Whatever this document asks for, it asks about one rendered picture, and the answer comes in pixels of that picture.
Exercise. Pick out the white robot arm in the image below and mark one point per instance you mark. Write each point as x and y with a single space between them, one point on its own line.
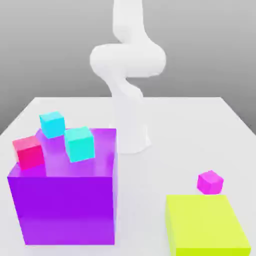
128 60

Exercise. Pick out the small turquoise cube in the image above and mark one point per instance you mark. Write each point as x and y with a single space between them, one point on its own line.
80 145

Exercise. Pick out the small cyan cube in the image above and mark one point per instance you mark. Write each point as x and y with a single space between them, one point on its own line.
52 125

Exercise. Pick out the small magenta cube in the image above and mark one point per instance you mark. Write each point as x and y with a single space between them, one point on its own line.
210 183

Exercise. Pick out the small red cube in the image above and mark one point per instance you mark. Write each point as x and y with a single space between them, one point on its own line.
30 154

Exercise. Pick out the large purple box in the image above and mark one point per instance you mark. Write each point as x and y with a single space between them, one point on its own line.
64 208

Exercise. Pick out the large yellow box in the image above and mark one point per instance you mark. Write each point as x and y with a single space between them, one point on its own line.
204 224

